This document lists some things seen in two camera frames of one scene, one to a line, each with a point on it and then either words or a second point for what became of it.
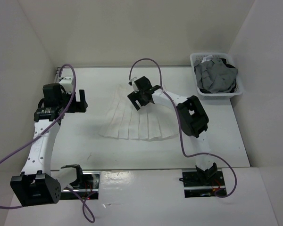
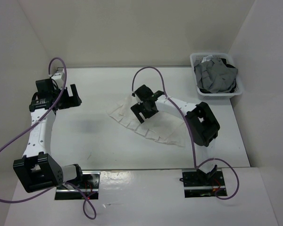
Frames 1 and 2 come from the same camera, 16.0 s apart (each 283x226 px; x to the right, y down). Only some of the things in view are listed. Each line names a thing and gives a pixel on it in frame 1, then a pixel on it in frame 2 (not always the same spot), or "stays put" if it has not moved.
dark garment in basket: [224, 60] stays put
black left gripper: [79, 106] -> [72, 101]
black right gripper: [133, 97] -> [137, 108]
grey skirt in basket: [214, 75] stays put
